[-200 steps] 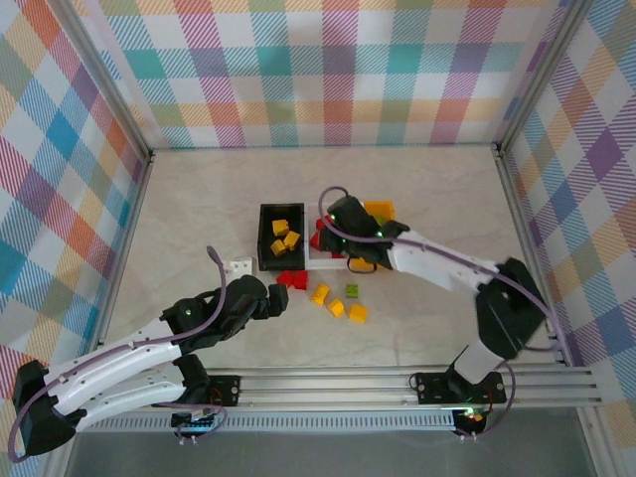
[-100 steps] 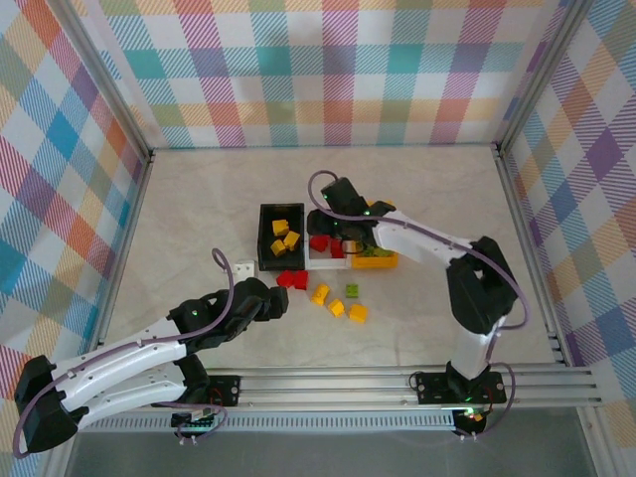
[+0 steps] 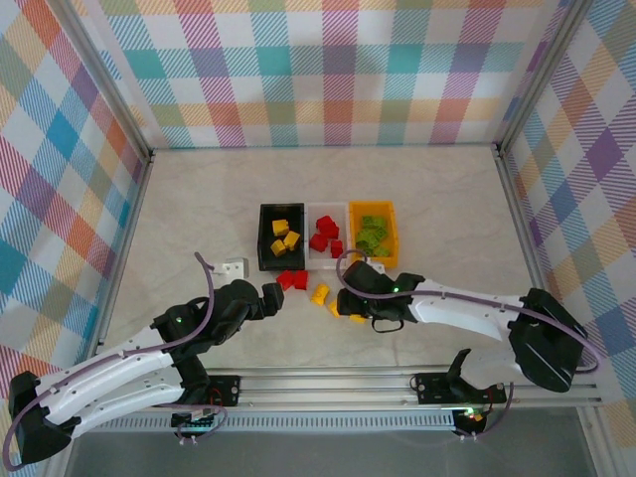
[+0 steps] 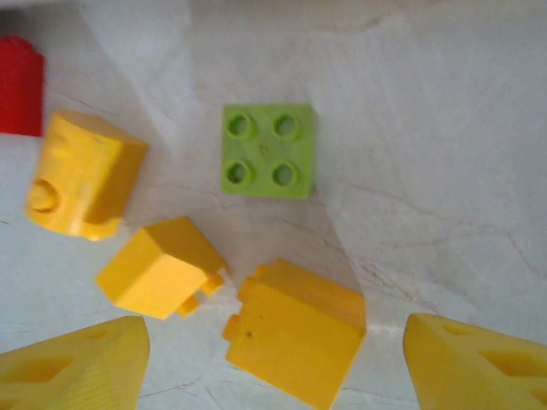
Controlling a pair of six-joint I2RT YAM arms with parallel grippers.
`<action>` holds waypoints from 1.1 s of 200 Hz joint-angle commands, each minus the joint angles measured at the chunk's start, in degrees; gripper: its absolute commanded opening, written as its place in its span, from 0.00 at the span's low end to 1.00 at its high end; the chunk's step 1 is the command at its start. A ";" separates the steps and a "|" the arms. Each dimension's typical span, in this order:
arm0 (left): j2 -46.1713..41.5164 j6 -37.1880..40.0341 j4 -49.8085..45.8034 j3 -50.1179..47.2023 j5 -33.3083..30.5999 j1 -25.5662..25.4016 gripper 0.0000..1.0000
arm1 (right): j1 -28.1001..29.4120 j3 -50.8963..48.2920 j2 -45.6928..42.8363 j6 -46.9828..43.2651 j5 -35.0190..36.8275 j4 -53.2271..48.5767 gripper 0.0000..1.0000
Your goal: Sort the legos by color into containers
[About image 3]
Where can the green lego brick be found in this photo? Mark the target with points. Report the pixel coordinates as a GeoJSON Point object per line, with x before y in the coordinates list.
{"type": "Point", "coordinates": [366, 220]}
{"type": "Point", "coordinates": [378, 222]}
{"type": "Point", "coordinates": [365, 237]}
{"type": "Point", "coordinates": [368, 250]}
{"type": "Point", "coordinates": [383, 251]}
{"type": "Point", "coordinates": [382, 237]}

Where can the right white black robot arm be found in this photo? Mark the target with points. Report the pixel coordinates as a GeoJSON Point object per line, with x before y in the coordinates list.
{"type": "Point", "coordinates": [462, 310]}

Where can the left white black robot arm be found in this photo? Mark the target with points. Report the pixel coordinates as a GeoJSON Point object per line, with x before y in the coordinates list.
{"type": "Point", "coordinates": [114, 370]}

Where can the black plastic bin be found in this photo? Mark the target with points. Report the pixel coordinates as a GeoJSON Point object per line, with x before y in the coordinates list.
{"type": "Point", "coordinates": [298, 259]}

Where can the yellow plastic bin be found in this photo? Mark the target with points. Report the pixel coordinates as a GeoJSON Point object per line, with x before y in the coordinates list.
{"type": "Point", "coordinates": [388, 208]}

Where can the clear plastic bin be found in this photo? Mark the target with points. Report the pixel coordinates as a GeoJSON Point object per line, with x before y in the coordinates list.
{"type": "Point", "coordinates": [314, 211]}

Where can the circuit board with green lights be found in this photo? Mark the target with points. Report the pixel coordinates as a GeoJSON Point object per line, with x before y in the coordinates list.
{"type": "Point", "coordinates": [194, 422]}

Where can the circuit board with orange part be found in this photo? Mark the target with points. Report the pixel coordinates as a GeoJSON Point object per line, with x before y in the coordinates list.
{"type": "Point", "coordinates": [472, 417]}

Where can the plaid cloth backdrop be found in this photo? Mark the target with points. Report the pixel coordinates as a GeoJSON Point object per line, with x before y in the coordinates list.
{"type": "Point", "coordinates": [318, 74]}
{"type": "Point", "coordinates": [586, 174]}
{"type": "Point", "coordinates": [49, 149]}

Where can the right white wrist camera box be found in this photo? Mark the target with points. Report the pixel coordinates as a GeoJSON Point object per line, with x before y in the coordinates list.
{"type": "Point", "coordinates": [376, 268]}

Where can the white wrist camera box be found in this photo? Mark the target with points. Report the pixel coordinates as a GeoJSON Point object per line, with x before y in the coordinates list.
{"type": "Point", "coordinates": [231, 267]}
{"type": "Point", "coordinates": [376, 268]}

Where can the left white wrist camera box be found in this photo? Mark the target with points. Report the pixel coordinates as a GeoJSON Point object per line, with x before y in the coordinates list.
{"type": "Point", "coordinates": [231, 267]}

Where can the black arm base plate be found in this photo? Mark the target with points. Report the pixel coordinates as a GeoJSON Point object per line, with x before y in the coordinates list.
{"type": "Point", "coordinates": [432, 387]}
{"type": "Point", "coordinates": [226, 390]}

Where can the aluminium mounting rail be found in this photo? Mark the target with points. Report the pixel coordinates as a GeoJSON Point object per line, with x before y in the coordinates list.
{"type": "Point", "coordinates": [323, 385]}

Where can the aluminium side rail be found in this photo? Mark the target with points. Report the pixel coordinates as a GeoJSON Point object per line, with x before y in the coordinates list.
{"type": "Point", "coordinates": [131, 223]}
{"type": "Point", "coordinates": [519, 208]}

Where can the aluminium frame post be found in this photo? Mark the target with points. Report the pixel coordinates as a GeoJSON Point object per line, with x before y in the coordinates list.
{"type": "Point", "coordinates": [540, 74]}
{"type": "Point", "coordinates": [105, 74]}

